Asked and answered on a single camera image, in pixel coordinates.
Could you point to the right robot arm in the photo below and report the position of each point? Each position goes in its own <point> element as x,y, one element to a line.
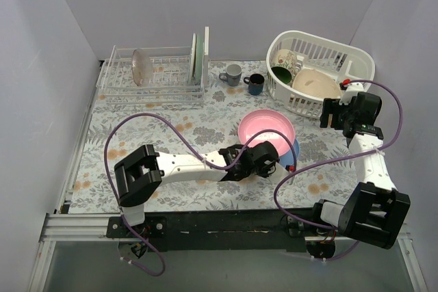
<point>375,210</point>

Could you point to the grey mug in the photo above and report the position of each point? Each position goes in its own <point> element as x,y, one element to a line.
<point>232,75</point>

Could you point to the clear glass plate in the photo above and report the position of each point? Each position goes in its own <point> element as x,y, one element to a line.
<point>141,67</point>

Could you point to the pink plate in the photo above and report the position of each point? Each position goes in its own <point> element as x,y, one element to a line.
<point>267,119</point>

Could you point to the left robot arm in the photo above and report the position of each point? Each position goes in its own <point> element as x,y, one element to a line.
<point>139,174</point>

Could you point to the cream leaf-shaped dish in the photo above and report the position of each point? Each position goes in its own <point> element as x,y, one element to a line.
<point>316,84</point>

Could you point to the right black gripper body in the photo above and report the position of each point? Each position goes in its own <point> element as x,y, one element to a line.
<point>328,113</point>

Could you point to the white plastic basket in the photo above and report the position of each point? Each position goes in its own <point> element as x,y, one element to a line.
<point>338,61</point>

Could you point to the blue plate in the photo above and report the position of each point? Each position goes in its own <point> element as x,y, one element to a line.
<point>288,159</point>

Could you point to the floral mug green inside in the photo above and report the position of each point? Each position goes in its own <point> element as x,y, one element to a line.
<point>283,65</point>

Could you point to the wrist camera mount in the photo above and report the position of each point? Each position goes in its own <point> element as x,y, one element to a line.
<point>351,89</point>
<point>279,174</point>

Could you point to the aluminium frame rail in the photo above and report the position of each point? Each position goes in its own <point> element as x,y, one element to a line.
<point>75,227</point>

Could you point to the floral tablecloth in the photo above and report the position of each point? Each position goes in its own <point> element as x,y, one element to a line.
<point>115,131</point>

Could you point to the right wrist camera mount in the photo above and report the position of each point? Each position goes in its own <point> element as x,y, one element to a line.
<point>351,89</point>

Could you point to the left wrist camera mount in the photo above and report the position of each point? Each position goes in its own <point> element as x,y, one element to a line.
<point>279,174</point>

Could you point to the white plate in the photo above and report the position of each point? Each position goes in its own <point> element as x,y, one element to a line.
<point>192,70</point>

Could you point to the dark blue mug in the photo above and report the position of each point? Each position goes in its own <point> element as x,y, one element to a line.
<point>255,84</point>

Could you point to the green plate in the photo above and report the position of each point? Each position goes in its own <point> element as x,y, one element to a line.
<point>198,60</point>

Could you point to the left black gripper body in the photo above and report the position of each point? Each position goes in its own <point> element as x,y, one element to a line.
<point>237,171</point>

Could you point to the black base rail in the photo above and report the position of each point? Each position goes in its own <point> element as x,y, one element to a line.
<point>261,229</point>

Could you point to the white cutting board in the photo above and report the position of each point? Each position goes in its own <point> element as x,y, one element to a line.
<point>206,41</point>

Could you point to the white wire dish rack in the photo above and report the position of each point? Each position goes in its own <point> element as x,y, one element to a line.
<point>173,75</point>

